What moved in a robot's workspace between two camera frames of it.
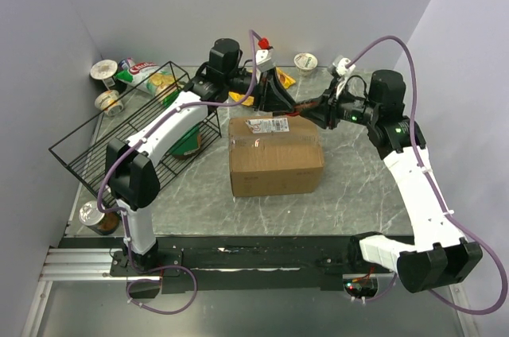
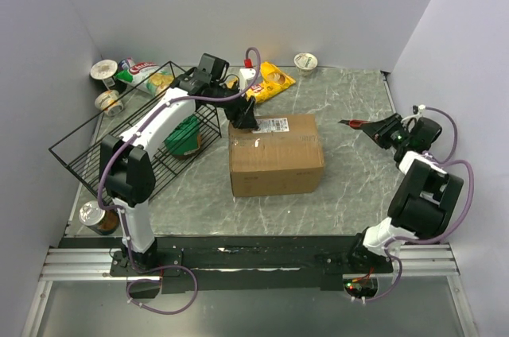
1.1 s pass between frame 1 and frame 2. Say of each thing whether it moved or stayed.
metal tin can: stayed
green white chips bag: stayed
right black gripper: moved
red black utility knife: moved
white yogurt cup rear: stayed
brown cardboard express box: stayed
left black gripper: moved
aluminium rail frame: stayed
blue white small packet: stayed
